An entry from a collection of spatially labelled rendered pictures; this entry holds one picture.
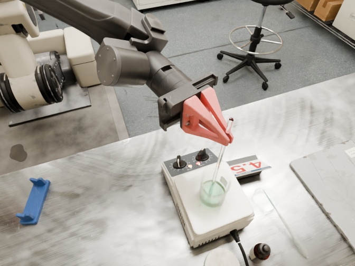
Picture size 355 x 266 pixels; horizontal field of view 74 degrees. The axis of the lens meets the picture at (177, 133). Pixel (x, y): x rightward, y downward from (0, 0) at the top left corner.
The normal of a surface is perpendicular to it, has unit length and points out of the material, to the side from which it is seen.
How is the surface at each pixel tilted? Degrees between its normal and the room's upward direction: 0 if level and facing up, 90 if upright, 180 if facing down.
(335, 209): 0
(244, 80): 0
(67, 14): 91
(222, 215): 0
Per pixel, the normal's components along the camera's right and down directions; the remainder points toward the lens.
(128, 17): 0.59, -0.48
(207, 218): 0.00, -0.61
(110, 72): -0.68, 0.09
